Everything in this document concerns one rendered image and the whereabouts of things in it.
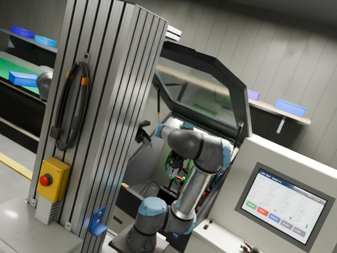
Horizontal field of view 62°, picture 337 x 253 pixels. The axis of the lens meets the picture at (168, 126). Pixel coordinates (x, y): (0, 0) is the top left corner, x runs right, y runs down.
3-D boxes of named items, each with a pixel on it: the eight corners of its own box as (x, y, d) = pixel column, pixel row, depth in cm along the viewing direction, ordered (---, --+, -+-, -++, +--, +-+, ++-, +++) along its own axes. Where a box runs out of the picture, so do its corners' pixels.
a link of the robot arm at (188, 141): (167, 155, 105) (152, 139, 153) (194, 162, 107) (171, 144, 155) (176, 125, 105) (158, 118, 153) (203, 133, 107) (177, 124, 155)
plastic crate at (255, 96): (258, 100, 345) (261, 93, 343) (256, 101, 328) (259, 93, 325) (236, 92, 355) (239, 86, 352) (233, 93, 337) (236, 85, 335)
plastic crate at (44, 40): (56, 47, 462) (57, 41, 460) (46, 45, 444) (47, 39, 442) (43, 42, 472) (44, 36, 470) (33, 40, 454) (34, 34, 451)
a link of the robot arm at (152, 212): (134, 215, 138) (141, 191, 134) (160, 220, 140) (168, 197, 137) (133, 231, 127) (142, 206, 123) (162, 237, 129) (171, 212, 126)
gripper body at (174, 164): (164, 164, 165) (170, 145, 162) (172, 161, 172) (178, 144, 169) (175, 170, 162) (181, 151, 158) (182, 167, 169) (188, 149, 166)
